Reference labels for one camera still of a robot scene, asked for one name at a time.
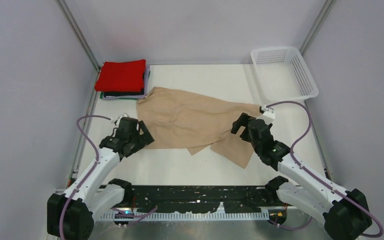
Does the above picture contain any white slotted cable duct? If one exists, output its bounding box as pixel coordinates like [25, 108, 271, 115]
[98, 209, 270, 222]

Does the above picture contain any red folded t shirt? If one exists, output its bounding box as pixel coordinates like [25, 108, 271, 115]
[94, 59, 146, 93]

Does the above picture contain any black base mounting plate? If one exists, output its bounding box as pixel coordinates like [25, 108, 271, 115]
[115, 185, 286, 214]

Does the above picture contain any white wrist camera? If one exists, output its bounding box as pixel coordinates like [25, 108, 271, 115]
[110, 112, 130, 126]
[257, 105, 276, 122]

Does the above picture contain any white plastic laundry basket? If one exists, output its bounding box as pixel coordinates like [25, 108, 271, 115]
[250, 46, 319, 103]

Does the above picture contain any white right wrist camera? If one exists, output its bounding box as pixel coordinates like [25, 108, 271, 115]
[257, 105, 276, 122]

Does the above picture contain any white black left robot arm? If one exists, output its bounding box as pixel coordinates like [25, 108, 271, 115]
[46, 116, 154, 240]

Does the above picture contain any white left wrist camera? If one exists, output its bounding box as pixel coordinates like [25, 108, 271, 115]
[110, 112, 130, 126]

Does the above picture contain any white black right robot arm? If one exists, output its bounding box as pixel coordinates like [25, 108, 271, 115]
[231, 112, 373, 240]

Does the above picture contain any beige t shirt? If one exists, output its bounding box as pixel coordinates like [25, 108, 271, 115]
[136, 87, 261, 169]

